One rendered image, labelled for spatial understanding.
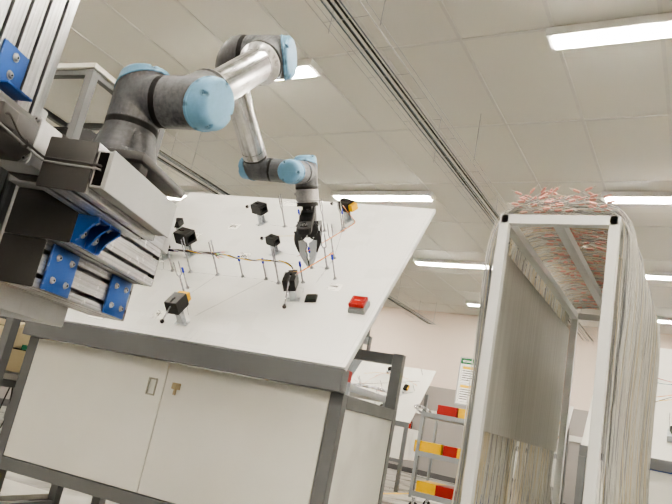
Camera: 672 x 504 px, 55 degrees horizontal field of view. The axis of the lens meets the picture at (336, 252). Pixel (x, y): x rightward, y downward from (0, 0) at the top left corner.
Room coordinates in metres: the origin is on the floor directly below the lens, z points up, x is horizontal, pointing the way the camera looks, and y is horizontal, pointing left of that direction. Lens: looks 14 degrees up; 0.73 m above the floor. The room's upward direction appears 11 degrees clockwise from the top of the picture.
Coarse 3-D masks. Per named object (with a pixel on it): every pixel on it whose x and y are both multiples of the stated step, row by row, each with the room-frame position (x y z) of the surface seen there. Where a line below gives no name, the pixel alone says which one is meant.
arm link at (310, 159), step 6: (300, 156) 1.97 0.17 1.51; (306, 156) 1.96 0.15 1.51; (312, 156) 1.98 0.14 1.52; (312, 162) 1.97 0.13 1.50; (312, 168) 1.97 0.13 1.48; (312, 174) 1.97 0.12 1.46; (312, 180) 1.99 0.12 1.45; (300, 186) 2.00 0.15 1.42; (306, 186) 1.99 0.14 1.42; (312, 186) 2.00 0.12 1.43
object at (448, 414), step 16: (432, 416) 6.81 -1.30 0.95; (448, 416) 6.73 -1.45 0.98; (464, 416) 6.73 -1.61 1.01; (416, 448) 6.87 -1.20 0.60; (432, 448) 6.84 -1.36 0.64; (448, 448) 6.77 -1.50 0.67; (416, 464) 6.87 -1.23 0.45; (416, 496) 6.83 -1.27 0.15; (432, 496) 6.75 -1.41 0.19; (448, 496) 6.71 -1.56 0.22
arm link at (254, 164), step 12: (240, 36) 1.62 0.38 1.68; (228, 48) 1.58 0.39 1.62; (216, 60) 1.63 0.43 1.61; (228, 60) 1.59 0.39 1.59; (240, 108) 1.74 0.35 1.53; (252, 108) 1.76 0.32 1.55; (240, 120) 1.77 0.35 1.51; (252, 120) 1.79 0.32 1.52; (240, 132) 1.81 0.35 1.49; (252, 132) 1.81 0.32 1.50; (240, 144) 1.86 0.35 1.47; (252, 144) 1.85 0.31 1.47; (252, 156) 1.88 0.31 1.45; (264, 156) 1.91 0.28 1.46; (240, 168) 1.95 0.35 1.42; (252, 168) 1.92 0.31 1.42; (264, 168) 1.92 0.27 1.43; (252, 180) 1.98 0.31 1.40; (264, 180) 1.96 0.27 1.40
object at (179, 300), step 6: (174, 294) 2.07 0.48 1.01; (180, 294) 2.06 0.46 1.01; (186, 294) 2.07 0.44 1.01; (168, 300) 2.05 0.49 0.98; (174, 300) 2.04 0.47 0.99; (180, 300) 2.04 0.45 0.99; (186, 300) 2.07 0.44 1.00; (168, 306) 2.05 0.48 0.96; (174, 306) 2.04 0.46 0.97; (180, 306) 2.05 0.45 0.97; (186, 306) 2.08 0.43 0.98; (168, 312) 2.07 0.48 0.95; (174, 312) 2.05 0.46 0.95; (180, 312) 2.06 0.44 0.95; (180, 318) 2.09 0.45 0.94; (180, 324) 2.11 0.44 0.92; (186, 324) 2.11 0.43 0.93
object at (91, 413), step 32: (64, 352) 2.26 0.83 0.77; (96, 352) 2.21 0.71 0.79; (32, 384) 2.29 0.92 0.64; (64, 384) 2.24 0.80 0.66; (96, 384) 2.19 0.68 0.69; (128, 384) 2.15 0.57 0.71; (160, 384) 2.10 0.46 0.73; (32, 416) 2.28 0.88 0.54; (64, 416) 2.23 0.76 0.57; (96, 416) 2.18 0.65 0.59; (128, 416) 2.13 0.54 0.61; (32, 448) 2.26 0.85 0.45; (64, 448) 2.21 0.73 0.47; (96, 448) 2.17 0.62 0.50; (128, 448) 2.12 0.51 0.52; (96, 480) 2.15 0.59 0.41; (128, 480) 2.11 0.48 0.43
